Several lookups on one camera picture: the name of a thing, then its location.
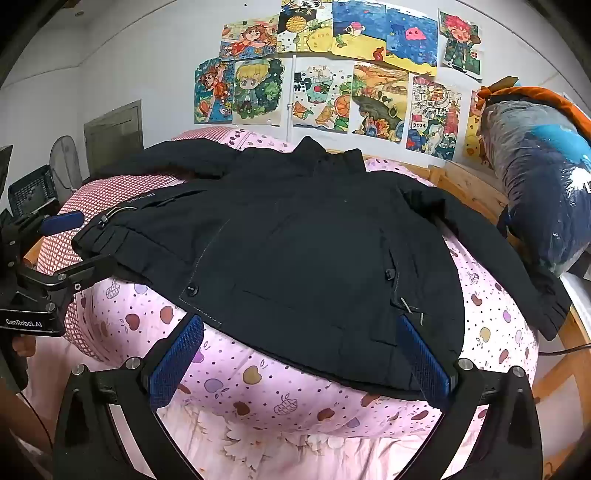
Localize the red-haired character drawing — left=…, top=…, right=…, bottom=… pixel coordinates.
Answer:
left=438, top=11, right=484, bottom=77

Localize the landscape wall drawing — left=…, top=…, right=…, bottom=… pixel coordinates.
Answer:
left=351, top=62, right=410, bottom=144

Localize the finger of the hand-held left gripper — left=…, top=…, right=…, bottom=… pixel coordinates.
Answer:
left=21, top=255, right=119, bottom=292
left=11, top=210, right=86, bottom=239

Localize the black plastic crate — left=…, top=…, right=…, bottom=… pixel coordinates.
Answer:
left=8, top=165, right=58, bottom=217

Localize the yellow pineapple drawing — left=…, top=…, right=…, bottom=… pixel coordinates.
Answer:
left=277, top=0, right=334, bottom=54

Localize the grey wall panel door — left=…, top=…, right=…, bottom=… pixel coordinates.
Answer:
left=84, top=99, right=144, bottom=178

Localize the black jacket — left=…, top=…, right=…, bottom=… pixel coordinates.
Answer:
left=71, top=136, right=573, bottom=400

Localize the blond character drawing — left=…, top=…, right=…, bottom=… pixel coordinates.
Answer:
left=232, top=57, right=284, bottom=128

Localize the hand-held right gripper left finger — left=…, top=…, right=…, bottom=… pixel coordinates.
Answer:
left=54, top=314, right=206, bottom=480

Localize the person's left hand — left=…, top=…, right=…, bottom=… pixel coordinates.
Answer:
left=13, top=333, right=37, bottom=359

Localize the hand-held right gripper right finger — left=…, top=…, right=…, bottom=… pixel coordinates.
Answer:
left=397, top=315, right=543, bottom=480

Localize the plastic-wrapped bedding bundle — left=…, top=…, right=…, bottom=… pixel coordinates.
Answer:
left=475, top=99, right=591, bottom=278

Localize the red checkered bed sheet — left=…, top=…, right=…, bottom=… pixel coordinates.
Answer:
left=37, top=128, right=232, bottom=365

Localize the standing fan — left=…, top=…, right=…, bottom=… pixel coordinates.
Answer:
left=50, top=135, right=84, bottom=208

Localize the yellow bear drawing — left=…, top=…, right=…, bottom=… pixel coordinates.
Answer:
left=464, top=89, right=491, bottom=163

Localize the orange cloth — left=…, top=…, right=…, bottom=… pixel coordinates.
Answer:
left=475, top=76, right=591, bottom=148

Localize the wooden bed frame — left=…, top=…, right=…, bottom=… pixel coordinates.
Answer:
left=427, top=161, right=591, bottom=462

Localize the orange-haired girl drawing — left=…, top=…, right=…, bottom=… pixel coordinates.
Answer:
left=220, top=17, right=280, bottom=62

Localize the black cable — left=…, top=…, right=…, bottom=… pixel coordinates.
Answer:
left=538, top=342, right=591, bottom=356

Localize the pink apple-print quilt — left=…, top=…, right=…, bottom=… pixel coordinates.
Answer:
left=21, top=128, right=541, bottom=480

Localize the blue sea fish drawing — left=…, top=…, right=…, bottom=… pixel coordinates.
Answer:
left=331, top=0, right=439, bottom=77

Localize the city towers drawing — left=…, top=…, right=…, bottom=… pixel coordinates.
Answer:
left=405, top=75, right=463, bottom=161

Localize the turtle drawing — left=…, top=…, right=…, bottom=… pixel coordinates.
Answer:
left=292, top=61, right=354, bottom=134

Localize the mermaid drawing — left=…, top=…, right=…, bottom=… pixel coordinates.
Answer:
left=194, top=58, right=236, bottom=125

